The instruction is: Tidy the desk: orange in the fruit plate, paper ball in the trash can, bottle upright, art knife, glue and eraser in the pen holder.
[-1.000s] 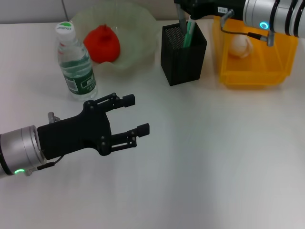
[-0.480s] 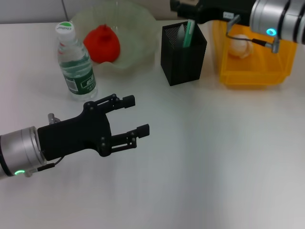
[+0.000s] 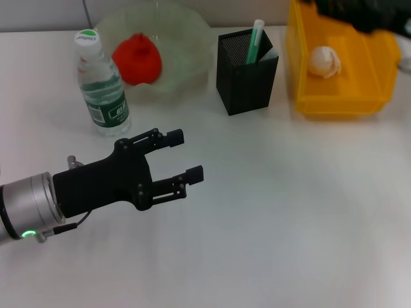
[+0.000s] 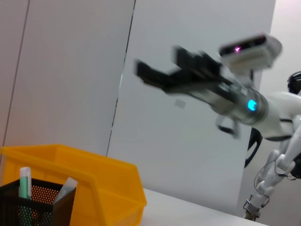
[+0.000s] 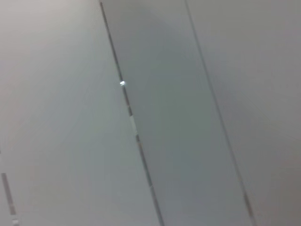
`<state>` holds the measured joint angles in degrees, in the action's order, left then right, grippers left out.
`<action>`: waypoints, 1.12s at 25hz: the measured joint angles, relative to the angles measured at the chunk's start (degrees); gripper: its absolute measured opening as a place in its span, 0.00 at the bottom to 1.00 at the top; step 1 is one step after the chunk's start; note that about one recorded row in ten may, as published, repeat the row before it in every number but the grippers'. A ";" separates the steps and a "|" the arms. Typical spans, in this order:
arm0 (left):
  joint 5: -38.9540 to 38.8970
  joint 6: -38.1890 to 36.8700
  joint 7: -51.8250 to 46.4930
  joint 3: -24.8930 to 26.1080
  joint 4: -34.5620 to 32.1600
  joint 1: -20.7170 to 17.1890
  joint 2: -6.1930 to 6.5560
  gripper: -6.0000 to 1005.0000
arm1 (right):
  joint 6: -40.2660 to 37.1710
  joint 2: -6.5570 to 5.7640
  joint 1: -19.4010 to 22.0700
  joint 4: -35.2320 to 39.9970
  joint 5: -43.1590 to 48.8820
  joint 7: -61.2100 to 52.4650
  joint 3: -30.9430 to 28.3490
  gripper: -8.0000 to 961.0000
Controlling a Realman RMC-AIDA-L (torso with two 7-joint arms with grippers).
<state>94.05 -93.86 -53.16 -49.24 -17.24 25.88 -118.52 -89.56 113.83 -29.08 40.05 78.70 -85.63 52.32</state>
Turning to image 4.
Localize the white humanoid robot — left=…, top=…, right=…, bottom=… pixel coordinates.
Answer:
left=242, top=70, right=301, bottom=221

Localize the yellow plastic storage bin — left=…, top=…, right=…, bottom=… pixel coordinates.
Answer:
left=0, top=144, right=148, bottom=226

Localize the black curved handle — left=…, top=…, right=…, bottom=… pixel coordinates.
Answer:
left=243, top=129, right=262, bottom=169

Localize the black mesh pen holder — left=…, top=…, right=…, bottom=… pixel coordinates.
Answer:
left=0, top=178, right=77, bottom=226

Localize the right gripper cable with plug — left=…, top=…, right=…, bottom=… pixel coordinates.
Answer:
left=215, top=115, right=242, bottom=140

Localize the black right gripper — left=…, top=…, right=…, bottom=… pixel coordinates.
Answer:
left=133, top=45, right=236, bottom=97

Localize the grey marker pen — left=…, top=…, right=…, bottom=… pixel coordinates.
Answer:
left=52, top=177, right=79, bottom=205

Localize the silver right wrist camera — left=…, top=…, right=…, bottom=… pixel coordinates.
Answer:
left=218, top=32, right=284, bottom=76

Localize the green toothbrush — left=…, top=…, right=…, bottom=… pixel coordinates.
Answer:
left=19, top=166, right=32, bottom=226

